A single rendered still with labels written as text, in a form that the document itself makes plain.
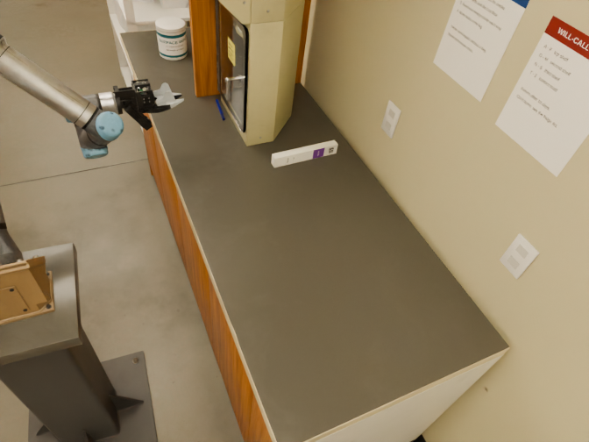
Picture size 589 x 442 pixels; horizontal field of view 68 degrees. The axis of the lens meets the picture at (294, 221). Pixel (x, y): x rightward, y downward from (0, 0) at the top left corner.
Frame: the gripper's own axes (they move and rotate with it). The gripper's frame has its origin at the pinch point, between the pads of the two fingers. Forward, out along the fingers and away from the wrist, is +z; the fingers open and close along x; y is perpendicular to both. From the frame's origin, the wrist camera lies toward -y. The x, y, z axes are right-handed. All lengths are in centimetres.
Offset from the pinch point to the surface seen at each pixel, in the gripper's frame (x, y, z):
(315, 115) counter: 6, -21, 58
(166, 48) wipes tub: 64, -16, 9
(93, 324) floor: -4, -115, -53
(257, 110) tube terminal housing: -5.7, -5.2, 26.3
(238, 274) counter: -61, -21, 0
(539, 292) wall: -104, -2, 65
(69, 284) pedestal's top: -48, -20, -45
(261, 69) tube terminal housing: -5.7, 10.4, 27.2
